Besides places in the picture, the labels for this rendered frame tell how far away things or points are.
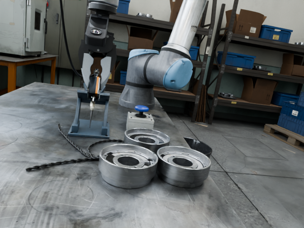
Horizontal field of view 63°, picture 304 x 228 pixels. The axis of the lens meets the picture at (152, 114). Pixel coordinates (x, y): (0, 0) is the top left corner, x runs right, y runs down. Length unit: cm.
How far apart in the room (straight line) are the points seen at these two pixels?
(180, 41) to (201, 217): 66
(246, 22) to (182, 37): 353
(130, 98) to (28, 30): 183
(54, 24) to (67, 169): 395
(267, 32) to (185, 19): 371
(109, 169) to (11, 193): 14
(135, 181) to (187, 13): 69
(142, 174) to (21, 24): 237
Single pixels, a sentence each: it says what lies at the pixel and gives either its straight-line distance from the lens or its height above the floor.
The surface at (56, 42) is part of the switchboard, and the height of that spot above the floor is 95.
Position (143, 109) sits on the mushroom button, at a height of 87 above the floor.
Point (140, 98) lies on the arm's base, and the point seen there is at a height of 84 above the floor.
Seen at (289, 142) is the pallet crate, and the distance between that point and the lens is 430.
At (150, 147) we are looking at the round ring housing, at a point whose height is 83.
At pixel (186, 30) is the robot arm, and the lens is 94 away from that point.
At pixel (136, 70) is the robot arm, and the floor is 95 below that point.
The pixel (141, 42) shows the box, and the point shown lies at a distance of 394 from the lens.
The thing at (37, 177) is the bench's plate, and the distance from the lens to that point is 46.
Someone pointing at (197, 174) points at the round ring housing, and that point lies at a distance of 46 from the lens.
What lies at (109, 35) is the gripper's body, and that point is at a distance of 67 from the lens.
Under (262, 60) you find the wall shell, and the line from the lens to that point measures 519.
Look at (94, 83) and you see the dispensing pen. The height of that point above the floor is 92.
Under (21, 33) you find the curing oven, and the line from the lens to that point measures 267.
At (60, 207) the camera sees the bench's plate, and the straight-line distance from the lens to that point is 39.
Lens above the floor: 102
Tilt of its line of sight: 14 degrees down
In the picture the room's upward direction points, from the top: 9 degrees clockwise
